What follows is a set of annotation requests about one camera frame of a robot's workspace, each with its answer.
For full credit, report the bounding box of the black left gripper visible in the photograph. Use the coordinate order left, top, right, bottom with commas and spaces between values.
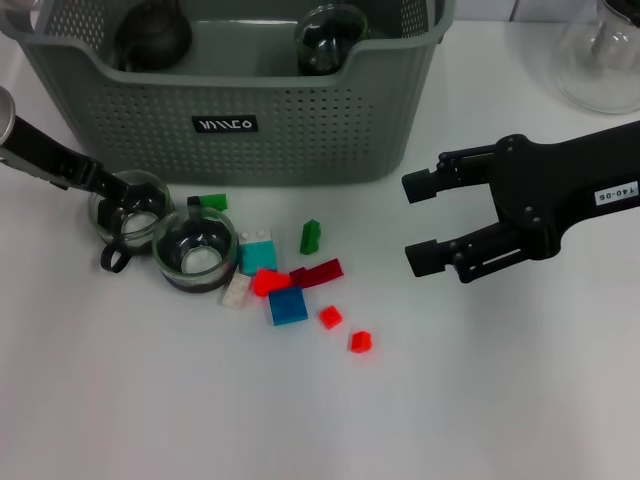
7, 115, 156, 229

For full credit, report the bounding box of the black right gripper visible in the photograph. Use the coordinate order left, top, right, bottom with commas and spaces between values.
402, 119, 640, 285

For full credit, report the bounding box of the green sloped toy block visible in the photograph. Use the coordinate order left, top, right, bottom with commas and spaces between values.
299, 218, 322, 255

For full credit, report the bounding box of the small red toy block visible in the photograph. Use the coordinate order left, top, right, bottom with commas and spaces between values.
349, 329, 375, 355
319, 305, 345, 330

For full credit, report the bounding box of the red sloped toy block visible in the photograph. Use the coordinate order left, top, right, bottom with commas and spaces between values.
251, 268, 292, 299

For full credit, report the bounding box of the grey-green perforated storage bin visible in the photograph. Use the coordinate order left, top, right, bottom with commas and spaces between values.
0, 0, 457, 185

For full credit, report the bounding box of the dark red flat brick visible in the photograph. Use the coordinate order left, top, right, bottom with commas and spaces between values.
288, 258, 345, 290

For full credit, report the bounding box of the white long toy brick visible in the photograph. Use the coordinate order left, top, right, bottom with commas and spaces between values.
217, 273, 252, 312

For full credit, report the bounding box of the teal toy brick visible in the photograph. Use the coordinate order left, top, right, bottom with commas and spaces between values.
239, 238, 279, 275

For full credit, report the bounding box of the black round teapot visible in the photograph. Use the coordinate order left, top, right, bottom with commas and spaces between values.
117, 0, 194, 71

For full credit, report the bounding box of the blue square toy brick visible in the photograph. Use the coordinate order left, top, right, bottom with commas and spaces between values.
268, 287, 309, 327

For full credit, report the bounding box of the clear glass carafe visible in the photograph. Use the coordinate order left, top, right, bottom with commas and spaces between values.
552, 0, 640, 115

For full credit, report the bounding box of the black carafe lid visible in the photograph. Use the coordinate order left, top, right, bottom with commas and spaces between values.
603, 0, 640, 26

